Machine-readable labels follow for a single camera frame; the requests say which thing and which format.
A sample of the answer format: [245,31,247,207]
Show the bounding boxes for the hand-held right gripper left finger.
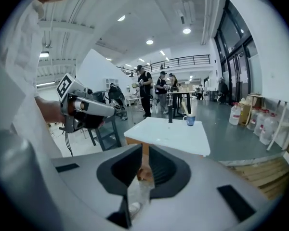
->
[52,143,143,231]

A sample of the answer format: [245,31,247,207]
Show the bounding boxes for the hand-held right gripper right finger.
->
[134,144,279,231]

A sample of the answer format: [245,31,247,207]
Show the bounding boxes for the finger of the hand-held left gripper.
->
[89,99,116,118]

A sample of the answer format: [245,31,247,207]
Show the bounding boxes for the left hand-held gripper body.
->
[56,73,104,132]

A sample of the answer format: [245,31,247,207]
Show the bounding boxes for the blue cup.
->
[183,115,196,127]

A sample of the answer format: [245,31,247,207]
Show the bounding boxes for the person's left forearm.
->
[35,96,66,125]

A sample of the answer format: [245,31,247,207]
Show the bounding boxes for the black wooden stand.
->
[86,114,122,152]

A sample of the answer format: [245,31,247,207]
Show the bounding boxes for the person's right white shoe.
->
[129,202,143,218]

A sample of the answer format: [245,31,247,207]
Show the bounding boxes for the wooden sink cabinet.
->
[126,136,151,181]

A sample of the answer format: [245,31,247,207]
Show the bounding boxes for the person's white shirt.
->
[0,0,63,158]

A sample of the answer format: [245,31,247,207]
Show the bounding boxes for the white sink basin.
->
[124,116,211,157]

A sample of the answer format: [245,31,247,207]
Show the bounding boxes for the wooden slat platform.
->
[227,156,289,201]

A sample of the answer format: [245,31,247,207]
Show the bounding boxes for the black high table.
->
[167,91,196,119]

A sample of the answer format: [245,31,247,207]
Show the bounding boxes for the black balcony railing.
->
[118,54,211,78]

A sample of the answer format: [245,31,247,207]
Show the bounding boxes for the black framed glass doors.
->
[214,0,263,103]

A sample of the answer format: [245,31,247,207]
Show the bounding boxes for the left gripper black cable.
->
[65,131,74,157]

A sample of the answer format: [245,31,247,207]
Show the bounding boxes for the white wooden frame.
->
[266,100,289,151]

